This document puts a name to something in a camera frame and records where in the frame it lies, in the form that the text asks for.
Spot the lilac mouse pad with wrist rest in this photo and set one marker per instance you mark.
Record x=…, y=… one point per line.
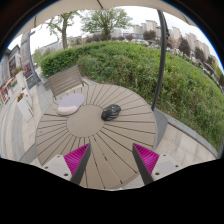
x=72, y=101

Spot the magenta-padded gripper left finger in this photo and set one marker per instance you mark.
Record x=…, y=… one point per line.
x=59, y=165

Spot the dark curved umbrella pole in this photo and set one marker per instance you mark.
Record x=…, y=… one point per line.
x=162, y=60

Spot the bushy green tree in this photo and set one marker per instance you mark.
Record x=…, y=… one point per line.
x=106, y=20

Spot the grey sign pillar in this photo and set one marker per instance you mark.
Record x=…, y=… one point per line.
x=27, y=56

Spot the bare-trunked green tree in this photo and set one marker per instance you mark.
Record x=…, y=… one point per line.
x=64, y=28

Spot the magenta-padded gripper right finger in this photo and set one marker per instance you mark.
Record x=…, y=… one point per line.
x=164, y=165

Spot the white planter box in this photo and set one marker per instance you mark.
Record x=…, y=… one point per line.
x=24, y=106

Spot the cream umbrella canopy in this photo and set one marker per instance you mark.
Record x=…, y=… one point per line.
x=100, y=3

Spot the black computer mouse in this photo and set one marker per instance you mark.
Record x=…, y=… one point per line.
x=111, y=112

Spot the slatted outdoor chair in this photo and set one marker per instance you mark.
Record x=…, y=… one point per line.
x=65, y=81

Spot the distant apartment buildings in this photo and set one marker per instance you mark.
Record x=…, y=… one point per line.
x=150, y=26

